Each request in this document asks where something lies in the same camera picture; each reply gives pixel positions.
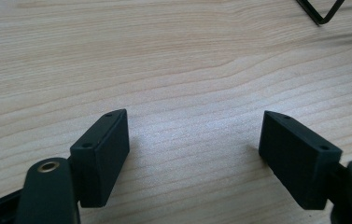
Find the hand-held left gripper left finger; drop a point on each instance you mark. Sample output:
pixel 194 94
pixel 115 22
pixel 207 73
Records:
pixel 102 161

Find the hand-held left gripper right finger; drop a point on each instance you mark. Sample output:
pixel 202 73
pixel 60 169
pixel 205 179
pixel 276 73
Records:
pixel 298 158

